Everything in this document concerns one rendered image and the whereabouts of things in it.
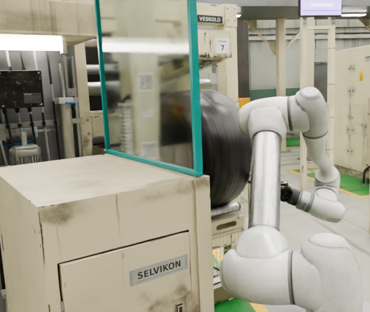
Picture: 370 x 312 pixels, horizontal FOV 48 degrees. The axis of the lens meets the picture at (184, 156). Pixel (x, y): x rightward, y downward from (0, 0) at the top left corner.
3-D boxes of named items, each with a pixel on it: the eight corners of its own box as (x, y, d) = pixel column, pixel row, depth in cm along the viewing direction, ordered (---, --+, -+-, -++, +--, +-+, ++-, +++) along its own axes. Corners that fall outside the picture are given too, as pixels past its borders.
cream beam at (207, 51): (134, 57, 198) (132, 25, 196) (113, 61, 219) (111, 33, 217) (233, 57, 231) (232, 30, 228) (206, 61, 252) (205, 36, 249)
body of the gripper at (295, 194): (300, 196, 185) (281, 188, 186) (294, 210, 189) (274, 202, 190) (302, 187, 191) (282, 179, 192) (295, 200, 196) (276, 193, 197)
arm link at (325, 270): (366, 327, 109) (361, 246, 106) (294, 322, 115) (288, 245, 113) (362, 299, 124) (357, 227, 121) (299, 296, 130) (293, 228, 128)
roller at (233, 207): (181, 220, 182) (176, 213, 185) (178, 227, 184) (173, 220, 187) (242, 205, 200) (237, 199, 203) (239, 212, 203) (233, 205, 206)
